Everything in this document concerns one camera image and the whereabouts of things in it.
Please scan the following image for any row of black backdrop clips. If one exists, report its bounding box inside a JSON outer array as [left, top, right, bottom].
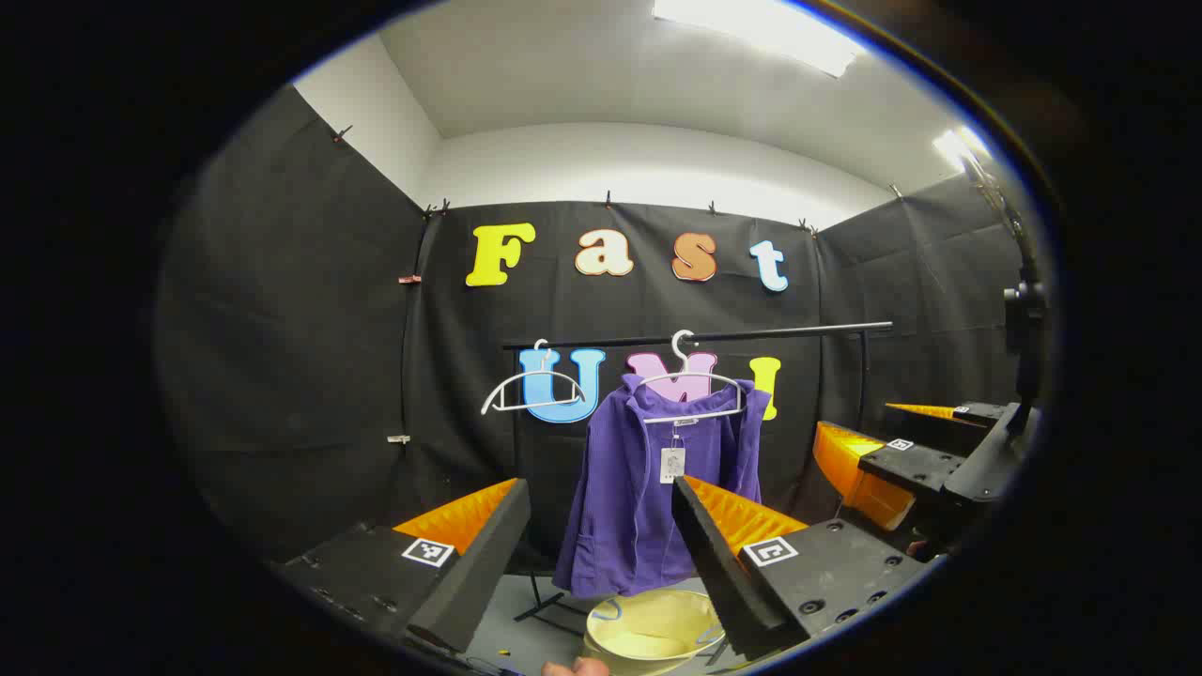
[[331, 124, 904, 234]]

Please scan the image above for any cream yellow laundry hamper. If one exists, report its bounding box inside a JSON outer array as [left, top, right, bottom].
[[582, 590, 729, 676]]

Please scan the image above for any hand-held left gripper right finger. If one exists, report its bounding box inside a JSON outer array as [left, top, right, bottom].
[[670, 474, 932, 662]]

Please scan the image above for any black stand pole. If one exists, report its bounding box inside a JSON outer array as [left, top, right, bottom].
[[960, 150, 1050, 435]]

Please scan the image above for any white plastic hanger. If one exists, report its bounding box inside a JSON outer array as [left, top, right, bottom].
[[480, 339, 589, 417], [624, 329, 753, 426]]

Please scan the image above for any purple knit garment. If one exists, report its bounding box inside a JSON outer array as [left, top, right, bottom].
[[552, 374, 773, 600]]

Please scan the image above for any small ceiling light panel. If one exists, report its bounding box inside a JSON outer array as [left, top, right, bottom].
[[932, 126, 993, 172]]

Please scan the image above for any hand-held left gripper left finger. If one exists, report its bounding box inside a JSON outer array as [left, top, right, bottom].
[[272, 477, 532, 658]]

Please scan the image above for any black clothes rack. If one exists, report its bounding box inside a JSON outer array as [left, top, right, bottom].
[[501, 321, 895, 639]]

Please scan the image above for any large ceiling light panel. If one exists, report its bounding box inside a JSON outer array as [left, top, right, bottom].
[[653, 0, 865, 79]]

